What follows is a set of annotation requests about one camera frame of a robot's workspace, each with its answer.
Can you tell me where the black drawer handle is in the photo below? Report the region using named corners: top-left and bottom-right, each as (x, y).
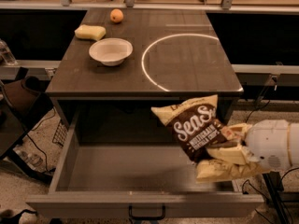
top-left (128, 205), bottom-right (166, 221)

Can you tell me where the open grey top drawer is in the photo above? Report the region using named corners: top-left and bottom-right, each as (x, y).
top-left (27, 104), bottom-right (263, 218)

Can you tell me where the white bowl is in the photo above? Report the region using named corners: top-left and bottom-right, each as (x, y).
top-left (89, 38), bottom-right (133, 66)

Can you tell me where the black chair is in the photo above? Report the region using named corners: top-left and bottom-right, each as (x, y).
top-left (0, 67), bottom-right (53, 184)

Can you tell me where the black stand with cables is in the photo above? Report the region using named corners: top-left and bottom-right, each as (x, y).
top-left (241, 75), bottom-right (293, 224)

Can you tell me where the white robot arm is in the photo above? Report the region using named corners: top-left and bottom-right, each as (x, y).
top-left (206, 119), bottom-right (299, 171)

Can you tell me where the clear plastic bottle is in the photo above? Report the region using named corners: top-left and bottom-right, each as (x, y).
top-left (0, 39), bottom-right (17, 65)

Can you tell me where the plastic bottle on floor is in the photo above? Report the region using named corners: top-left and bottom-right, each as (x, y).
top-left (16, 150), bottom-right (43, 169)

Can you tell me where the yellow sponge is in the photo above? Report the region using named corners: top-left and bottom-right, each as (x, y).
top-left (75, 24), bottom-right (106, 41)

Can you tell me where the orange fruit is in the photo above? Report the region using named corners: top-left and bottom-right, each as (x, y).
top-left (110, 8), bottom-right (123, 23)

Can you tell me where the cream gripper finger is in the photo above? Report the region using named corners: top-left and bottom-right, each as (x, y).
top-left (224, 123), bottom-right (252, 140)
top-left (206, 145), bottom-right (259, 165)

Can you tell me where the brown chip bag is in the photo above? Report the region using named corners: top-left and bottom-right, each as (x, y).
top-left (151, 95), bottom-right (266, 183)

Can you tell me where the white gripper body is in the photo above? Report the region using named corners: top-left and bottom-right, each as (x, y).
top-left (246, 119), bottom-right (291, 171)

